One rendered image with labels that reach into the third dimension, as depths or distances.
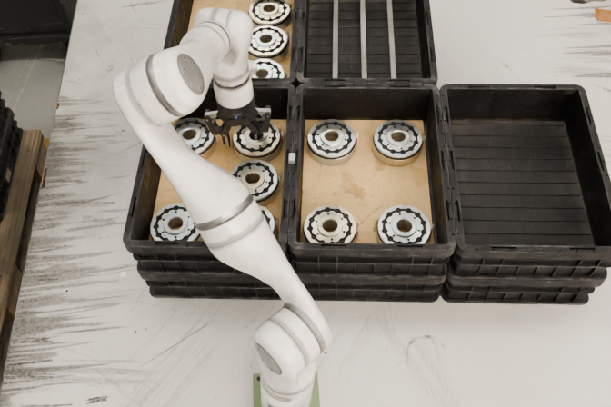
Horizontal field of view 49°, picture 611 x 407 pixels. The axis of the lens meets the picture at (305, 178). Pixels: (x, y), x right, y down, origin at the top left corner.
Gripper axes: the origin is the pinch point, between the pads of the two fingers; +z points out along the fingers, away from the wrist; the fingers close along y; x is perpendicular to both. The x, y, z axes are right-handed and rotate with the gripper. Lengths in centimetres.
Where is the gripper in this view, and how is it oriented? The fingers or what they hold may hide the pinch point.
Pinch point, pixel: (242, 138)
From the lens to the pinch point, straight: 145.4
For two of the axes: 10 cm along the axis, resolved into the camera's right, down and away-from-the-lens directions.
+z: 0.3, 5.7, 8.2
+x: -0.5, -8.2, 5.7
